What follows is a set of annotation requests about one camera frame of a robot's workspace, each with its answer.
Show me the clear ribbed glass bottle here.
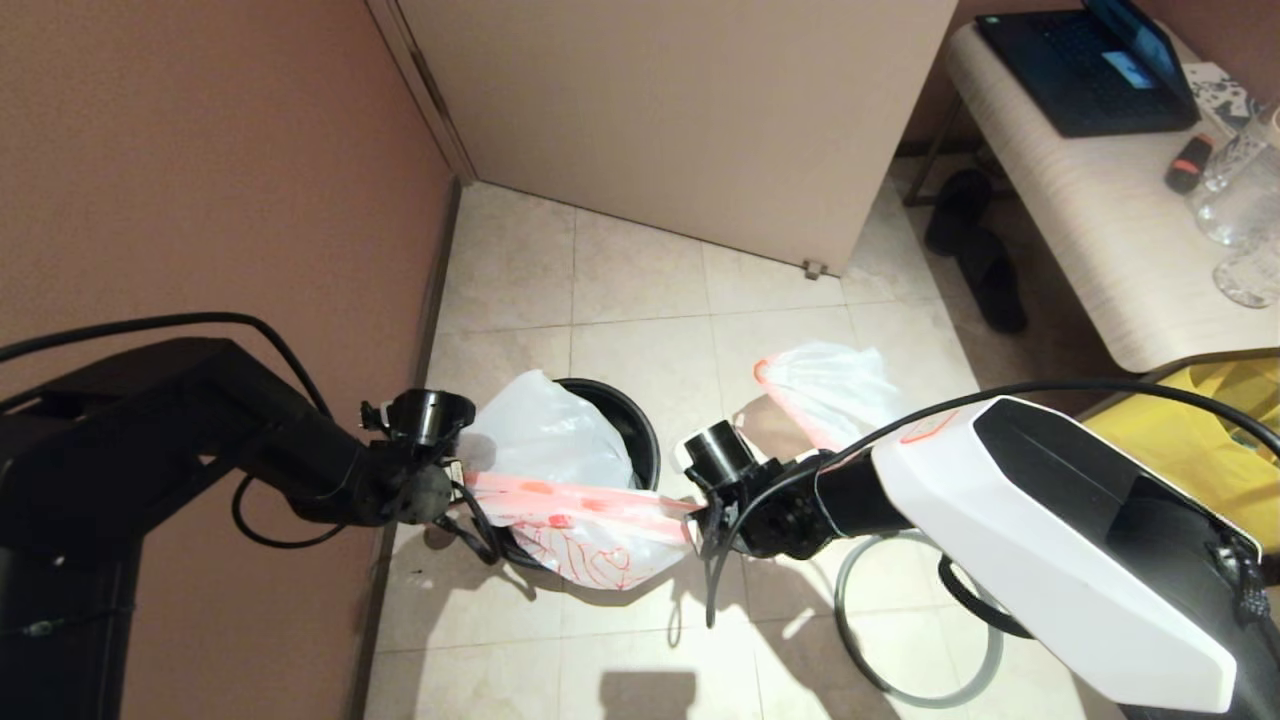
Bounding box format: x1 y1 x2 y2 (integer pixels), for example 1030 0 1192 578
1198 100 1280 196

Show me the black orange handheld device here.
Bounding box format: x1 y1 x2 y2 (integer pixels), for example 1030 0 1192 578
1162 135 1214 197

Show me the grey plastic bin ring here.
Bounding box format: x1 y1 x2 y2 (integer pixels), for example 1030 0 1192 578
834 530 1005 710

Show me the yellow bag with black handle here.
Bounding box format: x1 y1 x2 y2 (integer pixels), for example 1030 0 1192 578
1080 357 1280 556

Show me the cream striped bench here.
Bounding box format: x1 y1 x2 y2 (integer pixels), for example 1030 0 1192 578
905 22 1280 376

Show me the spare white plastic bag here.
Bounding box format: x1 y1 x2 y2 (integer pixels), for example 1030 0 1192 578
752 342 916 453

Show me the white red-printed plastic bag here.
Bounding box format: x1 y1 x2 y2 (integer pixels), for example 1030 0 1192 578
455 370 701 592

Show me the beige door frame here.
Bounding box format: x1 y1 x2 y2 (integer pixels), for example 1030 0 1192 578
365 0 479 189

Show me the clear glass cup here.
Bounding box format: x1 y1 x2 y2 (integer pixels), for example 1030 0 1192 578
1187 160 1280 250
1210 232 1280 310

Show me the black slipper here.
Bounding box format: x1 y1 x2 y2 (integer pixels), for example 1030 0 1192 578
955 232 1029 337
922 170 997 259

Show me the beige door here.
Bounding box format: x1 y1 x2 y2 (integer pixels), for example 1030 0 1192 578
398 0 959 280

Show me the black round trash bin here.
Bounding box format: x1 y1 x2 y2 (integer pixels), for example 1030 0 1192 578
500 378 663 573

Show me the dark blue laptop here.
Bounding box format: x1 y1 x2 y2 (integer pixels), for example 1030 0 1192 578
973 0 1200 141

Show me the white black patterned card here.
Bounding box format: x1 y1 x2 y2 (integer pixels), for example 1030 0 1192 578
1180 65 1257 137

